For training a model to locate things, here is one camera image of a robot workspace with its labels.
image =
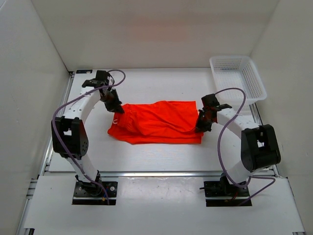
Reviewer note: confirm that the orange shorts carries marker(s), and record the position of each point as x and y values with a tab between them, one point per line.
168	122

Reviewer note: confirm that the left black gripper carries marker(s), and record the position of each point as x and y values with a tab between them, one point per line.
116	107

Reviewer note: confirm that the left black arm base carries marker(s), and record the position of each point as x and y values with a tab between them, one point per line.
87	193

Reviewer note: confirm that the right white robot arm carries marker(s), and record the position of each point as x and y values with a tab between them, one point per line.
259	146

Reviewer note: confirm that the aluminium table rail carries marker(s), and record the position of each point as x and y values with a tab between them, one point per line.
160	173

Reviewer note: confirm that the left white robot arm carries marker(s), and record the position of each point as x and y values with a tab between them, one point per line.
68	122

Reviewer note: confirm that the white plastic basket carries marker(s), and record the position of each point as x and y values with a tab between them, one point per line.
235	74

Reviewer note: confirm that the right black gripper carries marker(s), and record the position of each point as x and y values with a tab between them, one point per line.
200	127

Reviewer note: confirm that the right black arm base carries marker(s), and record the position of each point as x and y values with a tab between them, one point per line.
221	193

